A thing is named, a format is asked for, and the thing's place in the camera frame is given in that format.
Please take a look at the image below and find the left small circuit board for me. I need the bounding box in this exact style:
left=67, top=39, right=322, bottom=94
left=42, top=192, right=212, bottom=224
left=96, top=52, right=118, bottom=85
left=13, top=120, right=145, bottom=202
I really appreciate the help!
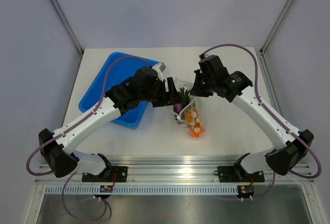
left=100, top=185, right=113, bottom=193

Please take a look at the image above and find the white slotted cable duct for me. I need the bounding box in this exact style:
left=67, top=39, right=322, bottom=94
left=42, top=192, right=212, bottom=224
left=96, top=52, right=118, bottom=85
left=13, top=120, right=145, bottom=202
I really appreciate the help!
left=45, top=185, right=238, bottom=196

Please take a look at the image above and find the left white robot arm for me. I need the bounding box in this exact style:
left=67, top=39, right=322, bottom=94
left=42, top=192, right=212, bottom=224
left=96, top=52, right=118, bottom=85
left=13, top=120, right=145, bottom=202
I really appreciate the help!
left=39, top=67, right=180, bottom=182

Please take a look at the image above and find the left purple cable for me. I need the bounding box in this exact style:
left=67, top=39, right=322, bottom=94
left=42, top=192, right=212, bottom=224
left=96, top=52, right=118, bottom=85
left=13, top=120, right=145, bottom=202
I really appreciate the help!
left=26, top=55, right=153, bottom=221

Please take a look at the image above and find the orange toy fruit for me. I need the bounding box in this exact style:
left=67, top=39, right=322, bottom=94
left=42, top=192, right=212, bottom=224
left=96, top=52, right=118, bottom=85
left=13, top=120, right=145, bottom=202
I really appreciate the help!
left=189, top=124, right=205, bottom=138

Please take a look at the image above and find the dark purple toy eggplant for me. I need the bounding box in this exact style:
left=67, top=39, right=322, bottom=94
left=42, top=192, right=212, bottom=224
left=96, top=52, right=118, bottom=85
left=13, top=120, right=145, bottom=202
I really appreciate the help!
left=173, top=104, right=184, bottom=115

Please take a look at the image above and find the clear zip top bag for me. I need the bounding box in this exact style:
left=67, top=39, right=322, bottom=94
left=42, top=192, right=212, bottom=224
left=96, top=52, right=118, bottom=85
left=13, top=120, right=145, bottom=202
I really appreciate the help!
left=166, top=78, right=205, bottom=139

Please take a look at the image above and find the small circuit board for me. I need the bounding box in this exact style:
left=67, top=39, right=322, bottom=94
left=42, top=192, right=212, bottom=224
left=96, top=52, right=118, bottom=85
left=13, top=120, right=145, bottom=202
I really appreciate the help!
left=100, top=185, right=113, bottom=193
left=237, top=185, right=255, bottom=199

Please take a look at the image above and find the toy pineapple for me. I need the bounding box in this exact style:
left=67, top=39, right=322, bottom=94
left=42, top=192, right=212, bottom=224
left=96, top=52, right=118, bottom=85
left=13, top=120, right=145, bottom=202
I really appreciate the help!
left=177, top=87, right=198, bottom=129

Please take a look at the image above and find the blue plastic bin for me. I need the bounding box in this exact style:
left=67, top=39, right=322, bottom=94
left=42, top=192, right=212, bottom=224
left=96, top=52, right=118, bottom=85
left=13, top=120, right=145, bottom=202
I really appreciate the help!
left=78, top=52, right=158, bottom=130

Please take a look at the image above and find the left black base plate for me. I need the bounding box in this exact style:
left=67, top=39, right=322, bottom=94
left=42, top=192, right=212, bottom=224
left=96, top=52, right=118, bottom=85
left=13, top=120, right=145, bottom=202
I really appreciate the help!
left=81, top=166, right=128, bottom=183

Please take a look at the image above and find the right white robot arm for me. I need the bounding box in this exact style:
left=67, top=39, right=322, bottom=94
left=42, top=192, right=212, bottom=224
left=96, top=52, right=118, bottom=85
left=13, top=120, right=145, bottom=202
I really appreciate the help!
left=191, top=68, right=314, bottom=181

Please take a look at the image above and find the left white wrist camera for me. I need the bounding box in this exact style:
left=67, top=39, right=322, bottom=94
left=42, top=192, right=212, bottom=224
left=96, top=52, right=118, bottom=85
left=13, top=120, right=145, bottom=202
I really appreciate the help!
left=152, top=62, right=166, bottom=81

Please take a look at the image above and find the right small circuit board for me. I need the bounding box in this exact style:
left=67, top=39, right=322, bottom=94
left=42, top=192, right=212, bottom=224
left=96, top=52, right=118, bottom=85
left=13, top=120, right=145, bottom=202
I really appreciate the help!
left=237, top=185, right=255, bottom=199

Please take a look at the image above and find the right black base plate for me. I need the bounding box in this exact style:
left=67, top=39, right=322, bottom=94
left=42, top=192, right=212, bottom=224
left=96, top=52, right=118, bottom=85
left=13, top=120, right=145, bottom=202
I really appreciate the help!
left=213, top=166, right=265, bottom=183

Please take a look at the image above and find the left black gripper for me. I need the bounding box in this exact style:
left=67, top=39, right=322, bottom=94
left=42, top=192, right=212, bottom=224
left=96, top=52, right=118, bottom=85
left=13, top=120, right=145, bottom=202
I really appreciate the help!
left=139, top=77, right=183, bottom=107

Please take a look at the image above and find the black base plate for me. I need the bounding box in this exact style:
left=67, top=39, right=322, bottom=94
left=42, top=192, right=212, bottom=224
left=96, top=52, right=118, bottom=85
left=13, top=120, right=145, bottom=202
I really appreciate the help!
left=81, top=166, right=128, bottom=183
left=213, top=166, right=265, bottom=183

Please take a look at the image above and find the aluminium rail frame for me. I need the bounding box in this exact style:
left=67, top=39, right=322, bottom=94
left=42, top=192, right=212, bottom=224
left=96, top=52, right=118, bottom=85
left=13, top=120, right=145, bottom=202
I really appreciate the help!
left=33, top=155, right=315, bottom=185

